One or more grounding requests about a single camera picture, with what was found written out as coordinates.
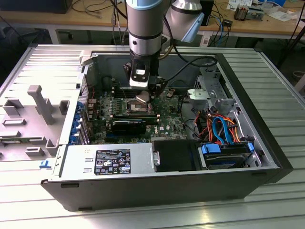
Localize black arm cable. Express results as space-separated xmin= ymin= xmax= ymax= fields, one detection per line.
xmin=163 ymin=13 xmax=219 ymax=83

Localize black graphics card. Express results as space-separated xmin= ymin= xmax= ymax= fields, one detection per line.
xmin=111 ymin=119 xmax=148 ymax=135

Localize silver drive cage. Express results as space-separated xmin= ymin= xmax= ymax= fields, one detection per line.
xmin=187 ymin=62 xmax=239 ymax=115

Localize CPU socket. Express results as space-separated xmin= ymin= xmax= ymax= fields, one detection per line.
xmin=125 ymin=97 xmax=154 ymax=115

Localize silver power supply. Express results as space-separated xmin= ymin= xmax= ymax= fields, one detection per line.
xmin=53 ymin=143 xmax=158 ymax=178

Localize blue disk carrier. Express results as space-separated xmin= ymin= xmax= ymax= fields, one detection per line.
xmin=201 ymin=142 xmax=255 ymax=170

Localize black PC case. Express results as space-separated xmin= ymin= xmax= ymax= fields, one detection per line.
xmin=40 ymin=46 xmax=294 ymax=212

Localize metal transformer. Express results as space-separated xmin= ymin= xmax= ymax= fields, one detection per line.
xmin=233 ymin=5 xmax=250 ymax=21

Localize grey case latch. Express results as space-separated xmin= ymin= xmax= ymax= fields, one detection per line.
xmin=79 ymin=49 xmax=100 ymax=67

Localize metal locking lever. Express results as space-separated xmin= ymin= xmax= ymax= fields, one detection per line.
xmin=119 ymin=81 xmax=128 ymax=103

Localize thin red wire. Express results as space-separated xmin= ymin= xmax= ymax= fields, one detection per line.
xmin=86 ymin=85 xmax=96 ymax=100

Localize hard disk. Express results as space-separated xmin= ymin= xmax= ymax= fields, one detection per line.
xmin=203 ymin=152 xmax=251 ymax=170

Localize grey parts rack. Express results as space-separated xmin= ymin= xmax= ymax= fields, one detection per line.
xmin=0 ymin=84 xmax=71 ymax=163

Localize green motherboard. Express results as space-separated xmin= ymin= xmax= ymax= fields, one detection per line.
xmin=87 ymin=89 xmax=191 ymax=145

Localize black box device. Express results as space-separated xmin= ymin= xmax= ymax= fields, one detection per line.
xmin=200 ymin=0 xmax=215 ymax=27

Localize white papers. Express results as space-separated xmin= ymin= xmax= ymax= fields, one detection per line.
xmin=268 ymin=7 xmax=298 ymax=22

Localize black monitor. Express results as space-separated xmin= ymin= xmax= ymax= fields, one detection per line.
xmin=0 ymin=0 xmax=73 ymax=14

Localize black wire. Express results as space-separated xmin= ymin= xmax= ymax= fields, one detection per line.
xmin=179 ymin=94 xmax=201 ymax=140

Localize blue wire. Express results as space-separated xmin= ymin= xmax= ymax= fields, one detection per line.
xmin=212 ymin=116 xmax=235 ymax=146

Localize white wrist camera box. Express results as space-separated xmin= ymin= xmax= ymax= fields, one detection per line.
xmin=129 ymin=58 xmax=151 ymax=91

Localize wooden desk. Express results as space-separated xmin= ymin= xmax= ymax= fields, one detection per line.
xmin=0 ymin=0 xmax=305 ymax=40

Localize orange wire bundle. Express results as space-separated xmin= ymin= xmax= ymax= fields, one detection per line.
xmin=199 ymin=114 xmax=241 ymax=144

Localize silver CPU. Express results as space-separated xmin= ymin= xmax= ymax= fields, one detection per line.
xmin=135 ymin=91 xmax=150 ymax=105

